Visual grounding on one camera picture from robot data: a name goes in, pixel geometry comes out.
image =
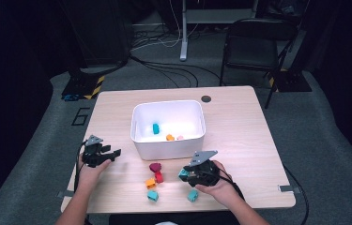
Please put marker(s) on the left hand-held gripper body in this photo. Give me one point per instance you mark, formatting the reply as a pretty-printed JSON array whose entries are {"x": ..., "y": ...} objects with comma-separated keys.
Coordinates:
[{"x": 94, "y": 156}]

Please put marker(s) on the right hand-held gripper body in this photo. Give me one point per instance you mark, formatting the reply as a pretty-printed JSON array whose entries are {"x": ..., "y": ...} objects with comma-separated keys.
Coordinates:
[{"x": 206, "y": 175}]

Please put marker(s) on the white plastic bin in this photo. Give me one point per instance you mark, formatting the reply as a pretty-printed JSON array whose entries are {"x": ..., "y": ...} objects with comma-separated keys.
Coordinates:
[{"x": 167, "y": 150}]

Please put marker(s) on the pink toy block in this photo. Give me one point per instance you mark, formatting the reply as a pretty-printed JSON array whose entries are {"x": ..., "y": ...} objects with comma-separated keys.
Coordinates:
[{"x": 180, "y": 137}]

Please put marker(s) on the orange toy block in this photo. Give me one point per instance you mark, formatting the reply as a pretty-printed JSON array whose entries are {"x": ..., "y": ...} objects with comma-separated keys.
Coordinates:
[
  {"x": 170, "y": 137},
  {"x": 150, "y": 183}
]

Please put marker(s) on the person's right hand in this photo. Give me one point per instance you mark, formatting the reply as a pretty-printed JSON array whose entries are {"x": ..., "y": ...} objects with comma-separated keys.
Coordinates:
[{"x": 223, "y": 189}]

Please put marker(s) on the person's left hand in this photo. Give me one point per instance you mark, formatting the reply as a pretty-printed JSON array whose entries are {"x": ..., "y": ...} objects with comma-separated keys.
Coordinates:
[{"x": 89, "y": 178}]

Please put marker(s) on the red toy block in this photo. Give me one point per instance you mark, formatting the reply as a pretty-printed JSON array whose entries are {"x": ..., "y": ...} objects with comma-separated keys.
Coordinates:
[{"x": 159, "y": 177}]

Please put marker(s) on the maroon toy piece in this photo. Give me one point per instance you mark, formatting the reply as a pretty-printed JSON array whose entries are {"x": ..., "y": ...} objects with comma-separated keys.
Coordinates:
[{"x": 155, "y": 167}]

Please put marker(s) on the black striped stand base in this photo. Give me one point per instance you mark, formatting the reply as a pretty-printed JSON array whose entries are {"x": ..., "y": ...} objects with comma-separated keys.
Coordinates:
[
  {"x": 81, "y": 86},
  {"x": 292, "y": 82}
]

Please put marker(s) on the dark round table grommet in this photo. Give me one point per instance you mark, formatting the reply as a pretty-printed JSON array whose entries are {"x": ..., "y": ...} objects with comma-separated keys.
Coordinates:
[{"x": 206, "y": 99}]

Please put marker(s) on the black folding chair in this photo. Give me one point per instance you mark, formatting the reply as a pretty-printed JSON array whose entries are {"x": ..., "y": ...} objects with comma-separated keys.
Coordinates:
[{"x": 252, "y": 50}]

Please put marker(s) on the metal table edge bracket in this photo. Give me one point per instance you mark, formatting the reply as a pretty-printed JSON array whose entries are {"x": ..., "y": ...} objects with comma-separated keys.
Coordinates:
[
  {"x": 287, "y": 188},
  {"x": 62, "y": 193}
]

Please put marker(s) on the white desk frame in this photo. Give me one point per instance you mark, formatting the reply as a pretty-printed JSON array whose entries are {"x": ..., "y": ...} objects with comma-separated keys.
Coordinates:
[{"x": 184, "y": 37}]

